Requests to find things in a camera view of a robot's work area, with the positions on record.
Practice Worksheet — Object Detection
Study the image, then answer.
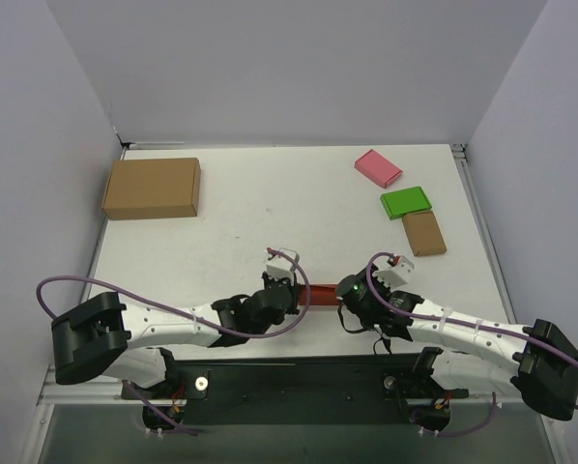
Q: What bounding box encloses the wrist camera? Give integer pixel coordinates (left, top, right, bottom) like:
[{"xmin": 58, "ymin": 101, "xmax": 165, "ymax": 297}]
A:
[
  {"xmin": 374, "ymin": 255, "xmax": 415, "ymax": 291},
  {"xmin": 266, "ymin": 248, "xmax": 300, "ymax": 285}
]

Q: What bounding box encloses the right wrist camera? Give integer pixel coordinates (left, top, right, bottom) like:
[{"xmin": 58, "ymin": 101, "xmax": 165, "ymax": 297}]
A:
[{"xmin": 374, "ymin": 255, "xmax": 415, "ymax": 291}]

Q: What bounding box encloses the large brown cardboard box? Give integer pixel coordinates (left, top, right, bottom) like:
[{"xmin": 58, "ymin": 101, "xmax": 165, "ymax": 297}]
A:
[{"xmin": 101, "ymin": 158, "xmax": 201, "ymax": 220}]

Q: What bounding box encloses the purple cable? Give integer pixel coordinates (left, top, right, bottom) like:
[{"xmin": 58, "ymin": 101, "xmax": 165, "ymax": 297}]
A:
[
  {"xmin": 365, "ymin": 250, "xmax": 578, "ymax": 415},
  {"xmin": 35, "ymin": 248, "xmax": 312, "ymax": 338}
]

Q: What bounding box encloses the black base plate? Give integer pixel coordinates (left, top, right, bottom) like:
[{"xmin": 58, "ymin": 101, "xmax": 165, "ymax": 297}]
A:
[{"xmin": 121, "ymin": 348, "xmax": 469, "ymax": 426}]

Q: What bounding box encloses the red paper box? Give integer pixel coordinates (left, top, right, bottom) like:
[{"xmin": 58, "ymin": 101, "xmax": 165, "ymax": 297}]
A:
[{"xmin": 298, "ymin": 284, "xmax": 339, "ymax": 307}]

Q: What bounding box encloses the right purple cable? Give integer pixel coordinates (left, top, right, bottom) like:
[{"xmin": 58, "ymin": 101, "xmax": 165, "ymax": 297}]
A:
[{"xmin": 365, "ymin": 250, "xmax": 578, "ymax": 415}]

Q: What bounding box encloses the green paper box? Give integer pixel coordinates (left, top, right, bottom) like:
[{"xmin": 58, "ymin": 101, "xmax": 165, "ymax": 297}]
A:
[{"xmin": 380, "ymin": 187, "xmax": 432, "ymax": 220}]

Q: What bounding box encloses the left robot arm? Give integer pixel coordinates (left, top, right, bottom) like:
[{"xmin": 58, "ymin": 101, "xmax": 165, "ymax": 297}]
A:
[{"xmin": 51, "ymin": 270, "xmax": 299, "ymax": 398}]

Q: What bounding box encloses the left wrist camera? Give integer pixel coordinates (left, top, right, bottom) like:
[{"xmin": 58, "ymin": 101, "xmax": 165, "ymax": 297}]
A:
[{"xmin": 266, "ymin": 248, "xmax": 300, "ymax": 285}]

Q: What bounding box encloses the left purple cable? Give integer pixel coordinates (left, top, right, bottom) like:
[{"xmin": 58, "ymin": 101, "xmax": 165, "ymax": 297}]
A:
[{"xmin": 35, "ymin": 248, "xmax": 312, "ymax": 338}]

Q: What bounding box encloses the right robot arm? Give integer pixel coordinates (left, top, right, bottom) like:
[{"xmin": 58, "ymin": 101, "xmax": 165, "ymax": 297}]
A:
[{"xmin": 335, "ymin": 270, "xmax": 578, "ymax": 421}]

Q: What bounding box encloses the small brown cardboard box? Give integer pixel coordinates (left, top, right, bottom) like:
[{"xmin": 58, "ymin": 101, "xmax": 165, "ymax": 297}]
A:
[{"xmin": 402, "ymin": 211, "xmax": 448, "ymax": 257}]

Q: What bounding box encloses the pink paper box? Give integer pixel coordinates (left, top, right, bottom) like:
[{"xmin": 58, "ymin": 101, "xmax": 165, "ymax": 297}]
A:
[{"xmin": 354, "ymin": 149, "xmax": 403, "ymax": 189}]

